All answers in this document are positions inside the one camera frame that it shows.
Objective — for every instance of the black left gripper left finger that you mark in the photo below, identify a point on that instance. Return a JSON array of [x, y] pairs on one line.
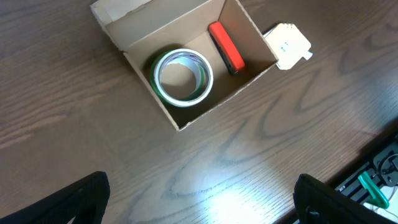
[[84, 201]]

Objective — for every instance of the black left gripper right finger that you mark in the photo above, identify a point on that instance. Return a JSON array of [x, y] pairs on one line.
[[315, 202]]

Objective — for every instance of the white masking tape roll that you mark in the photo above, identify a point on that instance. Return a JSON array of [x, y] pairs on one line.
[[178, 81]]

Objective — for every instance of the green tape roll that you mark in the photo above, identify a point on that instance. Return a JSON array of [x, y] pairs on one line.
[[196, 63]]

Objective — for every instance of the red stapler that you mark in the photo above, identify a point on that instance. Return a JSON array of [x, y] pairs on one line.
[[226, 47]]

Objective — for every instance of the brown cardboard box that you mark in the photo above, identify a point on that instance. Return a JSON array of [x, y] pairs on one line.
[[143, 30]]

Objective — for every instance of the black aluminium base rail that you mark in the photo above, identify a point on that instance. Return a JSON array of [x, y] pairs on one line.
[[379, 161]]

